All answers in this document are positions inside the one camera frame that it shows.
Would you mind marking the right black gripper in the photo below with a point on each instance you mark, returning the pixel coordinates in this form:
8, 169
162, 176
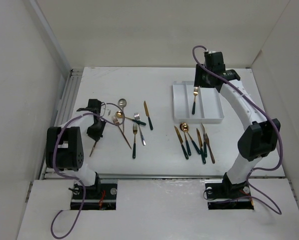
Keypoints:
198, 80

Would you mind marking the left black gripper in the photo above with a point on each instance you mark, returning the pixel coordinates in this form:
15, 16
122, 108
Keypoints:
96, 135

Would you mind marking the rose gold knife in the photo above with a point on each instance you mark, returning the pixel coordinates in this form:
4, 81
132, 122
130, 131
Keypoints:
93, 148

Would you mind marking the rose gold fork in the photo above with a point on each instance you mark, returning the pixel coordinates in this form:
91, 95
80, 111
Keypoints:
209, 149
117, 123

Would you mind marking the gold fork green handle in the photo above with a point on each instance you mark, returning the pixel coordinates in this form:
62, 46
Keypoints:
204, 141
195, 93
135, 131

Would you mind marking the gold knife green handle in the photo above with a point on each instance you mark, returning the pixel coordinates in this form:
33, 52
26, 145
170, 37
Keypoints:
181, 143
202, 153
148, 115

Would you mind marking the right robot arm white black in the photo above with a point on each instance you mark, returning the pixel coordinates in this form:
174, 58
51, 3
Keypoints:
260, 134

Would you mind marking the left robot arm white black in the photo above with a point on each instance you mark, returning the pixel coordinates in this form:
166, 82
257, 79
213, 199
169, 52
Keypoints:
64, 151

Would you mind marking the silver round spoon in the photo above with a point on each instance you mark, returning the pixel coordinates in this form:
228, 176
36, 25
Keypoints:
122, 103

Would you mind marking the silver fork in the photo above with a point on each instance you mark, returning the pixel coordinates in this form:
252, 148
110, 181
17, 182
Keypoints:
137, 117

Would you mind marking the white cutlery tray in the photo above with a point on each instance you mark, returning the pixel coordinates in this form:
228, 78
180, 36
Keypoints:
208, 108

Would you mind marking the aluminium rail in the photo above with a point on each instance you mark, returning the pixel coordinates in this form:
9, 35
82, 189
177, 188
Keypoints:
66, 97

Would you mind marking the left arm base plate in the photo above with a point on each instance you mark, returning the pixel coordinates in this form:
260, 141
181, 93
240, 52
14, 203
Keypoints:
102, 196

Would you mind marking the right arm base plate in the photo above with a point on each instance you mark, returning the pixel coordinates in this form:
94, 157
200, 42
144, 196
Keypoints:
220, 196

